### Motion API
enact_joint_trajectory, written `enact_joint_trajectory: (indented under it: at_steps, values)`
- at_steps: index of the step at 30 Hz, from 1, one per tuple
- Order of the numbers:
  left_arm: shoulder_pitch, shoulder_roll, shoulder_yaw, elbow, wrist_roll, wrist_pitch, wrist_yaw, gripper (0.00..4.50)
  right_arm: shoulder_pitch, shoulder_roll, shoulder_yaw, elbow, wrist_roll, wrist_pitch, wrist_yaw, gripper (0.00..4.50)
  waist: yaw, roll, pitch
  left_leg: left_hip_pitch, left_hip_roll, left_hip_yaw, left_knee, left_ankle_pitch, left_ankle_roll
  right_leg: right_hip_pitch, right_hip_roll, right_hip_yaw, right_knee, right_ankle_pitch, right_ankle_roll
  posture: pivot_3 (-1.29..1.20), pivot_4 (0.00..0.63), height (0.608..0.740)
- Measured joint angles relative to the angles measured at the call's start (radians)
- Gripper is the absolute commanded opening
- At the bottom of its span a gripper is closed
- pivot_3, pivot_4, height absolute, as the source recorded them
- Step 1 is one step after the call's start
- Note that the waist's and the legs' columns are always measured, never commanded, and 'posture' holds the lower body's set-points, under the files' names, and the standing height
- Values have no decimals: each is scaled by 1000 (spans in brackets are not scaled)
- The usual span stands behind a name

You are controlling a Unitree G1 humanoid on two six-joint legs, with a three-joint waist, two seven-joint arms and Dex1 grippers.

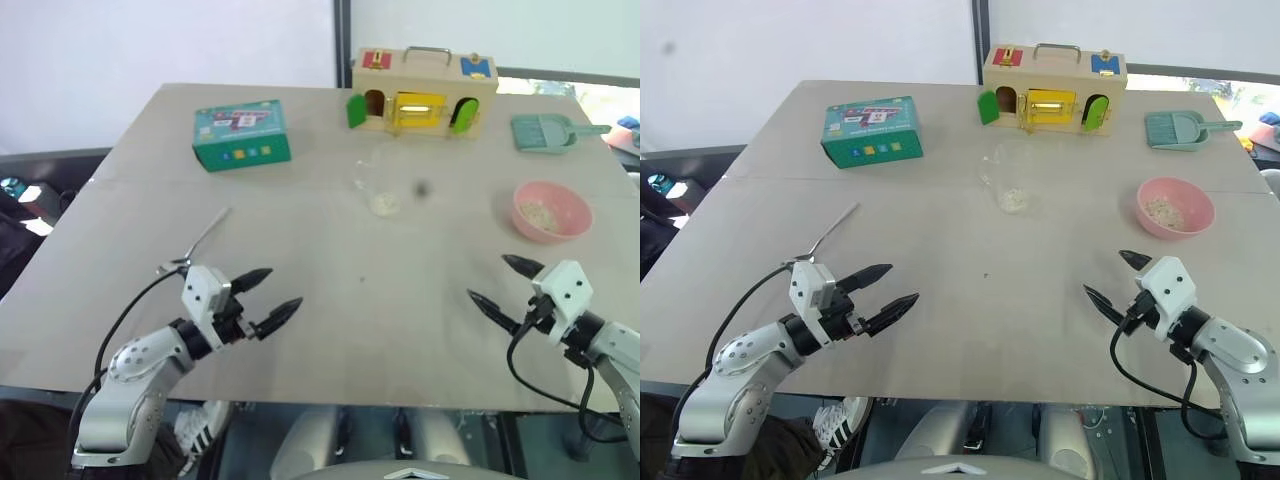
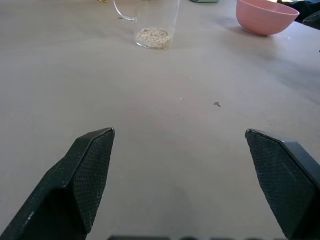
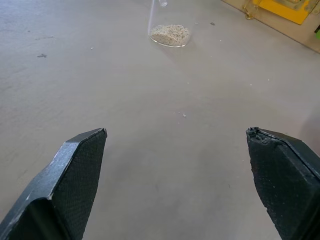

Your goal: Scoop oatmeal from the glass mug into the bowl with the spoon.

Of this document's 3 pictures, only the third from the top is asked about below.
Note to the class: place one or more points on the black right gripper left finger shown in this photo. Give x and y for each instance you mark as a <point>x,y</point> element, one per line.
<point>72,180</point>

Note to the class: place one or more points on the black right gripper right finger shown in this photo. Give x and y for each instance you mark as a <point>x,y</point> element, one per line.
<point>282,180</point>

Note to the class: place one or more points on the pile of beige powder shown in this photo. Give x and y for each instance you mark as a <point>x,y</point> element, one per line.
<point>170,34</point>

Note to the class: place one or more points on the green object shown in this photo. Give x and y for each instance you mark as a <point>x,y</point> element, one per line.
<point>317,33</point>

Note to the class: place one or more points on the light wooden board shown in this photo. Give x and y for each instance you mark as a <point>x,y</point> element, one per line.
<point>287,27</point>

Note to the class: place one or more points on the clear glass conical flask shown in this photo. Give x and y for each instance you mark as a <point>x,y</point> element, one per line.
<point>160,37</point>

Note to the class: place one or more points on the yellow plastic block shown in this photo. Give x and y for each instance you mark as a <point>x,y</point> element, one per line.
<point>287,10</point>

